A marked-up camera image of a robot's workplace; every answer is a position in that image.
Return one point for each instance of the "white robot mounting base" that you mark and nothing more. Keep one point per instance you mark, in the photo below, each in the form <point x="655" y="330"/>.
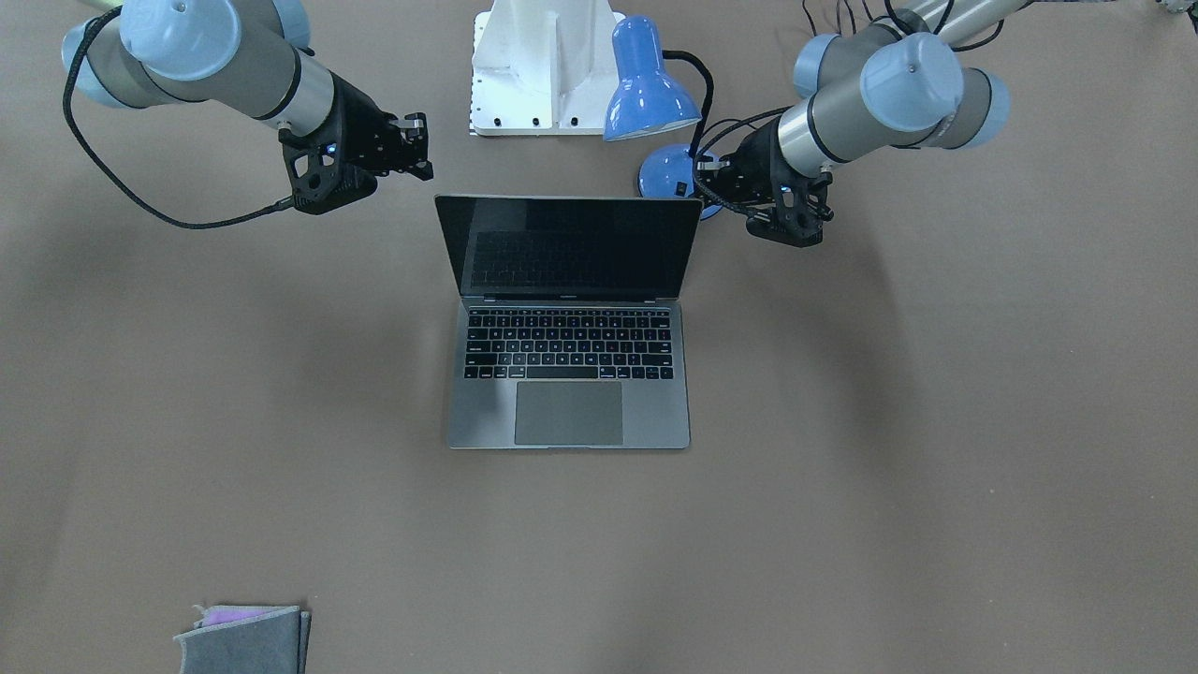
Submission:
<point x="543" y="68"/>

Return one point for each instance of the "folded grey cloth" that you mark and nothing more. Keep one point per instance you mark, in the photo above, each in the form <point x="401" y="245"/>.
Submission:
<point x="246" y="639"/>

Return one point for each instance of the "blue desk lamp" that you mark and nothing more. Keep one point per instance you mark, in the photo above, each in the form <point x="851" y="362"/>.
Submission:
<point x="649" y="100"/>

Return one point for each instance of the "grey laptop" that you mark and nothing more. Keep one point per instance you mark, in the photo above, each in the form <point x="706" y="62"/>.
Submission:
<point x="570" y="332"/>

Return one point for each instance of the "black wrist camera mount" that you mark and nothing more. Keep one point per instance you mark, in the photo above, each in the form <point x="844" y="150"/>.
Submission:
<point x="791" y="209"/>
<point x="321" y="180"/>

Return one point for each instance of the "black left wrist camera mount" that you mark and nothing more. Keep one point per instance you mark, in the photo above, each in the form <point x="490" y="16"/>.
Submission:
<point x="791" y="209"/>

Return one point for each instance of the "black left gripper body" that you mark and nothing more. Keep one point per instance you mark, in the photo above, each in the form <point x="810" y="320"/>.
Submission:
<point x="756" y="157"/>

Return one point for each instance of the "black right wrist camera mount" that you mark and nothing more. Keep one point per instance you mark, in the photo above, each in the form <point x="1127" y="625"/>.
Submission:
<point x="321" y="180"/>

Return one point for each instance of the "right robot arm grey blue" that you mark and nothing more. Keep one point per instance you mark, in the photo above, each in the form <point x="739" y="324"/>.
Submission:
<point x="253" y="57"/>

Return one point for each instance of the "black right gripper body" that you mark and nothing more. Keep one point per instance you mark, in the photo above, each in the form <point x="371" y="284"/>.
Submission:
<point x="359" y="119"/>

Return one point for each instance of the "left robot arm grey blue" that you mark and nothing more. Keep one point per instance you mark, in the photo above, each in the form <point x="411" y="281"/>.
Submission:
<point x="898" y="83"/>

